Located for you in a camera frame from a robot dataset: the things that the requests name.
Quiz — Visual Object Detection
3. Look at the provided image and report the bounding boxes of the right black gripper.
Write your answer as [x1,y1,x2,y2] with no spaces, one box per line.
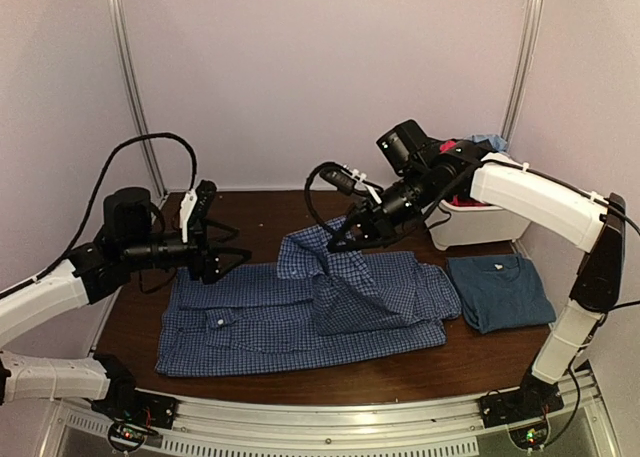
[327,167,437,254]

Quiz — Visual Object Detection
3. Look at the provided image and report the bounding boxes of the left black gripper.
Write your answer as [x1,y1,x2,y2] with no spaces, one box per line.
[121,216,250,284]

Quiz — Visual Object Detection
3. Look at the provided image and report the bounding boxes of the blue checkered shirt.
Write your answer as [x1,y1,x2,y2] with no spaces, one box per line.
[155,226,461,378]

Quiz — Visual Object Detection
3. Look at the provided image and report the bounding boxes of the blue polo shirt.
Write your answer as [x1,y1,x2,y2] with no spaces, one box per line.
[446,254,556,334]

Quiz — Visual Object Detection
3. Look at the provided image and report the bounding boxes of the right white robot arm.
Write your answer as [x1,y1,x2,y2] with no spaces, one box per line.
[319,120,627,419]

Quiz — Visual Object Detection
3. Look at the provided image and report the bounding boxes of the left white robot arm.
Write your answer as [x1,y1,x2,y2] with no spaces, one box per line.
[1,181,252,421]

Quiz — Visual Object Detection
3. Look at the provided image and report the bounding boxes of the white plastic laundry bin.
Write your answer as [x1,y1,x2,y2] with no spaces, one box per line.
[425,201,530,251]

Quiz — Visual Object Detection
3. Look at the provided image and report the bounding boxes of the red garment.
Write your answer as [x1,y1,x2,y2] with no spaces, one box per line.
[436,140,493,200]

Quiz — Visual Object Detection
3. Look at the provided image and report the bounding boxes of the light blue garment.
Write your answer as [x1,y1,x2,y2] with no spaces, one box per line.
[468,134,508,154]

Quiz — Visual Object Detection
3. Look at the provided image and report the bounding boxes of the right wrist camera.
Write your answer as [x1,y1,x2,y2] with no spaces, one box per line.
[319,164,383,204]

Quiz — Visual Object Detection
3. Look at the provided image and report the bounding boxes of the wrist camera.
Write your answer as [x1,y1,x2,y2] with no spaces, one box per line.
[319,164,383,204]
[179,179,217,243]

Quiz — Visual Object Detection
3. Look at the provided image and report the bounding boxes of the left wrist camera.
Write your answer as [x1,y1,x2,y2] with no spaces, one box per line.
[179,179,217,243]

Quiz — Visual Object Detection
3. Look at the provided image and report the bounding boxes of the right black camera cable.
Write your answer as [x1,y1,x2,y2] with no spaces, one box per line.
[303,160,361,233]

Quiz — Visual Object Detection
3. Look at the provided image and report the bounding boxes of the black camera cable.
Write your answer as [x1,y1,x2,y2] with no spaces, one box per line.
[303,160,361,233]
[29,133,200,283]

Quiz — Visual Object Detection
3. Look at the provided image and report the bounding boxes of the left black camera cable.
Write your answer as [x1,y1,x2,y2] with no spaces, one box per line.
[29,133,200,283]

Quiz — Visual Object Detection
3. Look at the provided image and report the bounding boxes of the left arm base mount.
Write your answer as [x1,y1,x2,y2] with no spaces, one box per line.
[89,355,177,430]

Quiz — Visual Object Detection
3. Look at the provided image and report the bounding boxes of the front aluminium rail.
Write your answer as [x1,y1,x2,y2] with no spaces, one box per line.
[36,372,621,456]

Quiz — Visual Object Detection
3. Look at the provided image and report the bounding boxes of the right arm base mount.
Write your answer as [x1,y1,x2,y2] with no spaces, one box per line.
[478,367,564,428]

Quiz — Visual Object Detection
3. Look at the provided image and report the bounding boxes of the right aluminium corner post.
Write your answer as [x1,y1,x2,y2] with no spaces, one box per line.
[501,0,544,144]

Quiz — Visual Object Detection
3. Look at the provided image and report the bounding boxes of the aluminium corner post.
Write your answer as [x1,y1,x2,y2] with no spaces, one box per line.
[107,0,168,198]
[501,0,544,144]

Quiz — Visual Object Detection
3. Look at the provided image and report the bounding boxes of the left aluminium corner post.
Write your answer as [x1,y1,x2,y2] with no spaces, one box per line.
[107,0,168,198]

